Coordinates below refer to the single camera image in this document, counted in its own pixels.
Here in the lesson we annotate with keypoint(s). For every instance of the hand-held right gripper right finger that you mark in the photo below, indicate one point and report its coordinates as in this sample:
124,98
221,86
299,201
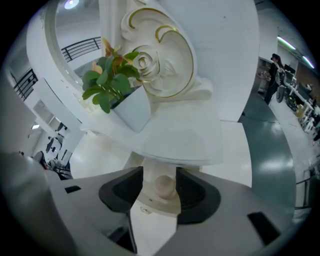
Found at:
195,197

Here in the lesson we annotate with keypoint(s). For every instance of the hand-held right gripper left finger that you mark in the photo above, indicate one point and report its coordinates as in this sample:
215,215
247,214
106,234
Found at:
125,190

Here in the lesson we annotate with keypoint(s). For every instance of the white vanity drawer with knob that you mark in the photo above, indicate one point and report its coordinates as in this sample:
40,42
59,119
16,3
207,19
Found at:
163,186

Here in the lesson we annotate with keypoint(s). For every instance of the white ornate vanity table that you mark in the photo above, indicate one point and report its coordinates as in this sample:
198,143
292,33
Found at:
180,125

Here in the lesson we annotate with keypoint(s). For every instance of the oval vanity mirror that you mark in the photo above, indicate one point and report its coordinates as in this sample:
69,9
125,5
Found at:
77,30

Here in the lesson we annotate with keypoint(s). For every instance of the white plant pot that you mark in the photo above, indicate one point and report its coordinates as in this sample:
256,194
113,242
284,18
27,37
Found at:
132,110

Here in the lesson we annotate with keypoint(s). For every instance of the green leafy plant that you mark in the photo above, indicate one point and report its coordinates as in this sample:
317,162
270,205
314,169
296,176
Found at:
110,80

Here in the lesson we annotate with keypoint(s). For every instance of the white office desk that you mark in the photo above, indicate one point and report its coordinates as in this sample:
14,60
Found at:
300,96

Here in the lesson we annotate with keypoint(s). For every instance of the long ceiling light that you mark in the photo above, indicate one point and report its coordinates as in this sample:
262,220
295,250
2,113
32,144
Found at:
286,43
308,62

